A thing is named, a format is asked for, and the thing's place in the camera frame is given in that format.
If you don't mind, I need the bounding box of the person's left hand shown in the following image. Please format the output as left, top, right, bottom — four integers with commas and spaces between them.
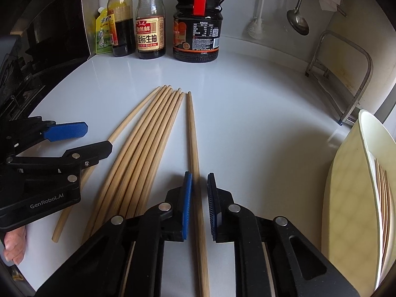
3, 226, 28, 266

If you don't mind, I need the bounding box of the dark vinegar bottle yellow cap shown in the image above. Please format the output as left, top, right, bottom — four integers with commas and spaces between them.
107, 0, 137, 58

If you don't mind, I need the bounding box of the green yellow seasoning pouch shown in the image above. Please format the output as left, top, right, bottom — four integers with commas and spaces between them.
94, 6, 115, 54

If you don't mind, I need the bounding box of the clear soy sauce bottle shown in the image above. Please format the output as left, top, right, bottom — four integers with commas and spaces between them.
135, 0, 167, 60

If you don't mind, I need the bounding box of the large soy sauce jug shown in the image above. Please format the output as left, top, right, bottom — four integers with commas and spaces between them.
172, 0, 224, 63

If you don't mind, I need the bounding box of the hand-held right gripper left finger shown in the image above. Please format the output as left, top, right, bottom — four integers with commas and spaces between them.
35, 171, 194, 297

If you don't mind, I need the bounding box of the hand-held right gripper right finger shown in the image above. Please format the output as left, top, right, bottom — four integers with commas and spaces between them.
207, 173, 361, 297

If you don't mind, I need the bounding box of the white bottle brush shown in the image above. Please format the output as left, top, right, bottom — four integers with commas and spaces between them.
247, 0, 265, 39

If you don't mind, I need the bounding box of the cream round bowl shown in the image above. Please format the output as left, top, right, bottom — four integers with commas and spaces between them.
320, 109, 396, 293

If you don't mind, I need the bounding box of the tan wooden chopstick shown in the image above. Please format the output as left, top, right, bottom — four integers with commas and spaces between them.
186, 91, 211, 297
374, 158, 384, 273
51, 87, 162, 243
379, 164, 387, 267
383, 169, 389, 254

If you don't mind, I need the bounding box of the bunch of wooden chopsticks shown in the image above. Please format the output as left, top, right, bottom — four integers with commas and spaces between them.
81, 84, 185, 246

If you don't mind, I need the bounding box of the metal board rack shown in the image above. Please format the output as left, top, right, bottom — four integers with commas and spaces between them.
305, 30, 373, 126

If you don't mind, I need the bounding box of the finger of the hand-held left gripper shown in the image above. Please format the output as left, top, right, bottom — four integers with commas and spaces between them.
4, 140, 114, 185
0, 116, 89, 159

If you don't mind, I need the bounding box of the metal ladle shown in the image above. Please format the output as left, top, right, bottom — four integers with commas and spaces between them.
286, 0, 310, 36

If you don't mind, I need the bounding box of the black stove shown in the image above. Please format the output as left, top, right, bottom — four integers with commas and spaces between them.
0, 0, 93, 130

